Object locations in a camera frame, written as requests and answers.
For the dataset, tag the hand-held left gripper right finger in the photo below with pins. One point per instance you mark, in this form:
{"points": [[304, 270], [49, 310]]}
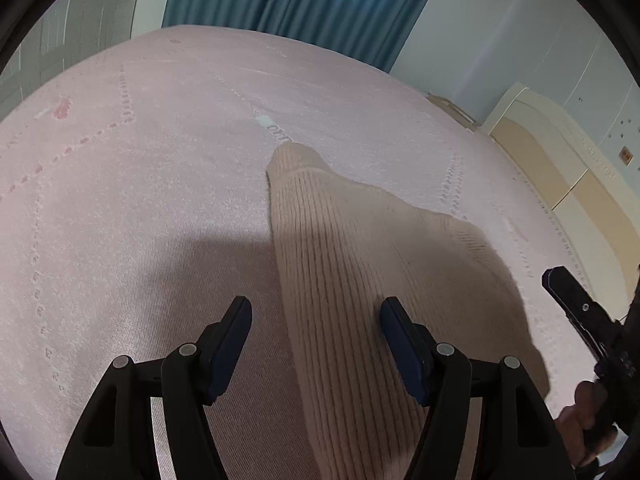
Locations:
{"points": [[405, 355]]}

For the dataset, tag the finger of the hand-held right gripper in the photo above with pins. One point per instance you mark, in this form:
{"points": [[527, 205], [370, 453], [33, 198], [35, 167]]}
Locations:
{"points": [[570, 290]]}

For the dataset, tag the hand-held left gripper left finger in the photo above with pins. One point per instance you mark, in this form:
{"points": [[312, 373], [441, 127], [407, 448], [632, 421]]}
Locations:
{"points": [[227, 355]]}

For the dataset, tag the beige ribbed knit sweater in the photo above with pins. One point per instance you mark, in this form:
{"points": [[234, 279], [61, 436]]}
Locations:
{"points": [[350, 260]]}

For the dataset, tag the person's right hand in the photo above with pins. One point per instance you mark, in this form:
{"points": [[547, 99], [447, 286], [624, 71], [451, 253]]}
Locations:
{"points": [[582, 410]]}

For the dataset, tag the cream bed headboard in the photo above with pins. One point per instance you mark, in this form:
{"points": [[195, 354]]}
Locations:
{"points": [[575, 185]]}

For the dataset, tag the pink patterned bed cover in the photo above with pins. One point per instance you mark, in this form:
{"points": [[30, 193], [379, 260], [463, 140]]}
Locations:
{"points": [[150, 185]]}

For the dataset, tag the pale panelled wardrobe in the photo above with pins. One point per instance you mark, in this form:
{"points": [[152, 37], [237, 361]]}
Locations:
{"points": [[75, 25]]}

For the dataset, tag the small orange wall plate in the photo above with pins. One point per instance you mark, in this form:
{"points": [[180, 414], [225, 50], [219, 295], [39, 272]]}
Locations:
{"points": [[625, 155]]}

